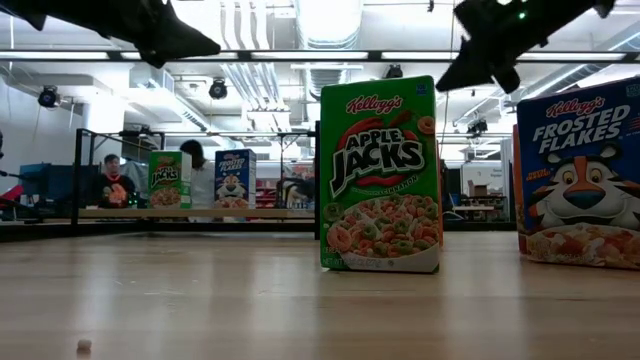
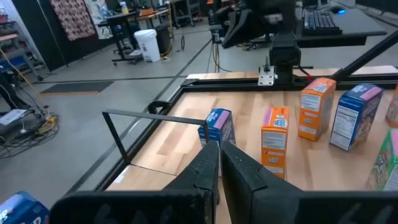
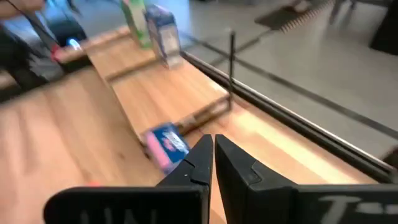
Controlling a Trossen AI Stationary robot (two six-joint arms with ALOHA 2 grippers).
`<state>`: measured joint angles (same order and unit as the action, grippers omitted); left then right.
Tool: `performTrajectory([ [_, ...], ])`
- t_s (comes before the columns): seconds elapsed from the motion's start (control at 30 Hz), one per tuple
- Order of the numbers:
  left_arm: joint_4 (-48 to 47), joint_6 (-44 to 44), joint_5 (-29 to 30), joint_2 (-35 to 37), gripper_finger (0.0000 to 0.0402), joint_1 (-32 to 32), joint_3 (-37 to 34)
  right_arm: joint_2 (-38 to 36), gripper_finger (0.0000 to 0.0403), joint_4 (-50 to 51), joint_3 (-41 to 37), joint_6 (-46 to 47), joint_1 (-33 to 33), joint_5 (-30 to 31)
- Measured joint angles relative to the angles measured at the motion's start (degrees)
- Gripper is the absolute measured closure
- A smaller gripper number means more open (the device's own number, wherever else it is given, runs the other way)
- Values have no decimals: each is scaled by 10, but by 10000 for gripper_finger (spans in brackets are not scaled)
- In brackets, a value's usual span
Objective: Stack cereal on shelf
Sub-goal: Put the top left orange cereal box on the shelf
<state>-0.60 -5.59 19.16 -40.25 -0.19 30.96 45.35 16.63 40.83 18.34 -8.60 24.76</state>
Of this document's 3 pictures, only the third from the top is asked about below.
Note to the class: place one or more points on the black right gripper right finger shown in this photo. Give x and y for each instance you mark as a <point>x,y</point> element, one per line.
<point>264,202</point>

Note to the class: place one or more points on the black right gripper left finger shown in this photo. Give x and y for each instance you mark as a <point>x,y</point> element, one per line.
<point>186,202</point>

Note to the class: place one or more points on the blue Frosted Flakes cereal box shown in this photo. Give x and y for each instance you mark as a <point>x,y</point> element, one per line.
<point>166,146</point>
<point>163,34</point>

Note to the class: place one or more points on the green Apple Jacks cereal box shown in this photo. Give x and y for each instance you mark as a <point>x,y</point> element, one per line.
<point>136,25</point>

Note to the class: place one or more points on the black floor mat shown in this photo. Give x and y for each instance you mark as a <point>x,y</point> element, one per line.
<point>292,15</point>

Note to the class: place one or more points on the red plastic object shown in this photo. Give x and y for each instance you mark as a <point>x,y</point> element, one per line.
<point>56,51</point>

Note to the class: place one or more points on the black device with blue light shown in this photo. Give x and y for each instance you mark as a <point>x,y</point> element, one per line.
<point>70,34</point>

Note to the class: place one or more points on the black metal shelf end frame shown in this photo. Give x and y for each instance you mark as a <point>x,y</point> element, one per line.
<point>232,62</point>

